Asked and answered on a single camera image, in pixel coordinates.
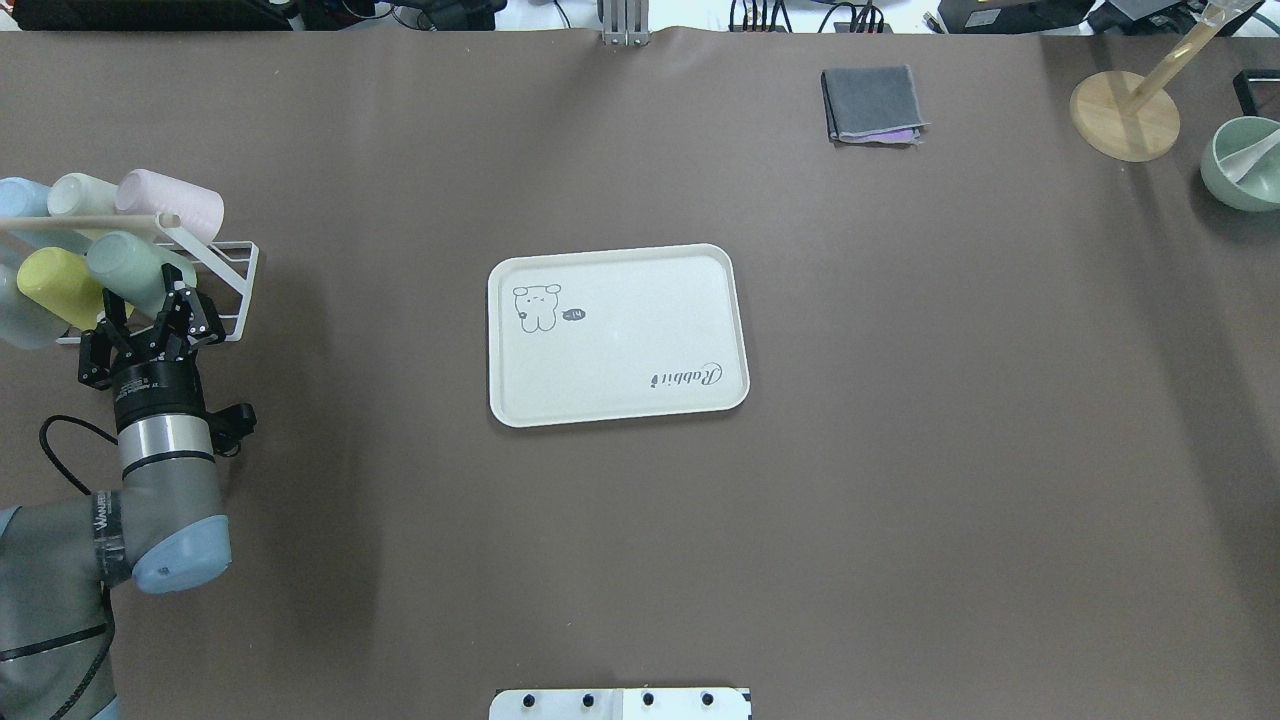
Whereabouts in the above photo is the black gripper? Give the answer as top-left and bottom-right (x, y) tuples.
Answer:
(78, 282), (257, 457)

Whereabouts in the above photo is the green cup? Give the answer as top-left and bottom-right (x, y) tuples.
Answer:
(84, 231), (198, 318)

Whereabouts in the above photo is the cream rabbit tray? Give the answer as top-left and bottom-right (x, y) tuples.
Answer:
(486, 243), (751, 428)

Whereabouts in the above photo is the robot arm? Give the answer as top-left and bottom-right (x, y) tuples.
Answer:
(1, 281), (256, 719)

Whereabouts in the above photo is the yellow cup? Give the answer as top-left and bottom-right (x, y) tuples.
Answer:
(15, 247), (105, 331)

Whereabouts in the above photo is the pink cup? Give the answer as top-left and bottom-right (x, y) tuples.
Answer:
(114, 169), (225, 245)

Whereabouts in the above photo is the white cup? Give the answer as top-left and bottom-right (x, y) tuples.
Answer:
(46, 172), (116, 218)

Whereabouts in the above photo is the blue cup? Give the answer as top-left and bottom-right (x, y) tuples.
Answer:
(1, 177), (52, 269)

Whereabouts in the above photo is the grey folded cloth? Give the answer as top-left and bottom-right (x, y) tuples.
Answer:
(820, 64), (928, 146)

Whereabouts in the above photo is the wooden mug tree stand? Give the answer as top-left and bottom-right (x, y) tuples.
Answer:
(1068, 1), (1260, 163)

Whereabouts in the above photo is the white ceramic spoon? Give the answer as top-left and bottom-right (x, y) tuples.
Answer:
(1222, 128), (1280, 184)

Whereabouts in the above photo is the green bowl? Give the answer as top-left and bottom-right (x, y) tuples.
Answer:
(1199, 117), (1279, 213)

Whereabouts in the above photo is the aluminium frame post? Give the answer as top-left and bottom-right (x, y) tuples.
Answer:
(596, 0), (650, 47)

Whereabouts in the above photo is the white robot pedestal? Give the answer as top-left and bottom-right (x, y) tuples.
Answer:
(488, 687), (753, 719)

